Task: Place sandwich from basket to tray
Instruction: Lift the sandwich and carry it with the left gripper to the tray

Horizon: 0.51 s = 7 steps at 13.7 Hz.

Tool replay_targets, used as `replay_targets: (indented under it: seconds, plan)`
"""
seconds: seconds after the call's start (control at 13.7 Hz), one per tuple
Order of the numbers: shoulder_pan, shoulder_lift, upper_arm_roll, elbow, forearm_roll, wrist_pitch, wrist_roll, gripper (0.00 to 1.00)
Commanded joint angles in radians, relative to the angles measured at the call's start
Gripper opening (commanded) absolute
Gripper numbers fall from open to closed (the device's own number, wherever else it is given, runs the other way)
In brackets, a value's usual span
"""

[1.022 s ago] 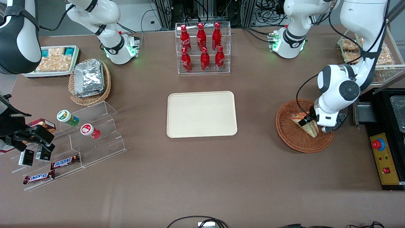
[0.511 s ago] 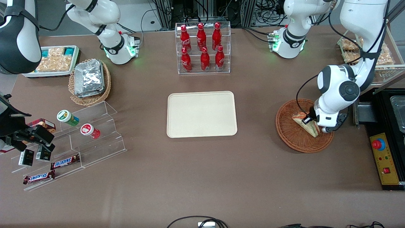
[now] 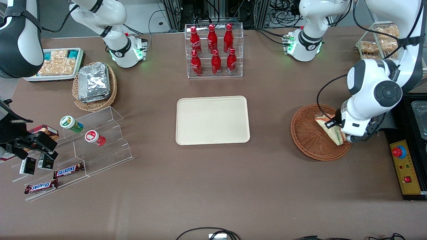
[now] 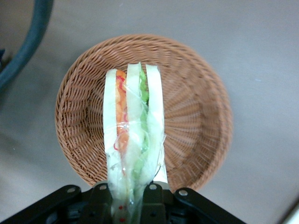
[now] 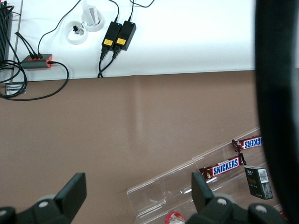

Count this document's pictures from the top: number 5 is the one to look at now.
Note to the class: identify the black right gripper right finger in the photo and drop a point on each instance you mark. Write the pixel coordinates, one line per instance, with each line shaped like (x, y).
(203, 196)

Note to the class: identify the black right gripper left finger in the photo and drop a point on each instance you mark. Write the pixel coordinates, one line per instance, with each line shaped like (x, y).
(70, 193)

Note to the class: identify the clear acrylic stepped shelf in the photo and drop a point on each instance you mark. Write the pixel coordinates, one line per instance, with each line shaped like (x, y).
(177, 184)

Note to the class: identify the red lidded cup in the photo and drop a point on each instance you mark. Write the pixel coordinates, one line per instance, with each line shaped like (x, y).
(174, 218)

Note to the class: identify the Snickers chocolate bar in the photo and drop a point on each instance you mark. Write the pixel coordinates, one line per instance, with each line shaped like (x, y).
(224, 166)
(251, 142)

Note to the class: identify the small black carton box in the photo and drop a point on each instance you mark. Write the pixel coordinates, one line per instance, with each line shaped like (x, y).
(258, 184)

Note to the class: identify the silver foil tape patch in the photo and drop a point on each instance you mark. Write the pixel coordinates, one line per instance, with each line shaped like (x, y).
(10, 88)

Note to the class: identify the grey orange USB hub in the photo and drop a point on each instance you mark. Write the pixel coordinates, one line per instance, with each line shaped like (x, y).
(35, 63)

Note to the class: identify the small black metal clip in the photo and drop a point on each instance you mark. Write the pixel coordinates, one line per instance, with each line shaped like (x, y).
(78, 30)

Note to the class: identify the black power adapter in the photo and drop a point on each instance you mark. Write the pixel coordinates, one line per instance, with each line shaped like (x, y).
(126, 35)
(111, 35)

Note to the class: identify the black ribbed device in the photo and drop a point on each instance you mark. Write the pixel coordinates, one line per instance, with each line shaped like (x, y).
(5, 32)

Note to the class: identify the grey aluminium rail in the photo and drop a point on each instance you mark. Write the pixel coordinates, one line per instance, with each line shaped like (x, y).
(16, 28)

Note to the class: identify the white plastic bracket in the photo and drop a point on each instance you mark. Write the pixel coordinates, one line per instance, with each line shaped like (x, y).
(90, 14)

